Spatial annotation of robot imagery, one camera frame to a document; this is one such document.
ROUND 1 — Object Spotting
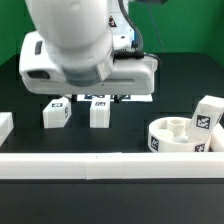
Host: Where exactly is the white round stool seat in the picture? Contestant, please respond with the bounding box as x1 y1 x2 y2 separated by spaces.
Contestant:
148 117 210 153

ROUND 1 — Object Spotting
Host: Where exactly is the white marker sheet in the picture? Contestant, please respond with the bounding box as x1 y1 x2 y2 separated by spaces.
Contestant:
72 94 153 103

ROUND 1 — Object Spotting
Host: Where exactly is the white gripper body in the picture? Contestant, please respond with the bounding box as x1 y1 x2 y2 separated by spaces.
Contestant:
19 32 158 95

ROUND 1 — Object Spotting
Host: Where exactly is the white left barrier rail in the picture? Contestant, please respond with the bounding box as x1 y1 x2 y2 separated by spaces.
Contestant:
0 112 14 147

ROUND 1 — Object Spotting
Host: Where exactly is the white front barrier rail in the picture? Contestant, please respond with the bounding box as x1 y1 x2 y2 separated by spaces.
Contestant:
0 152 224 180

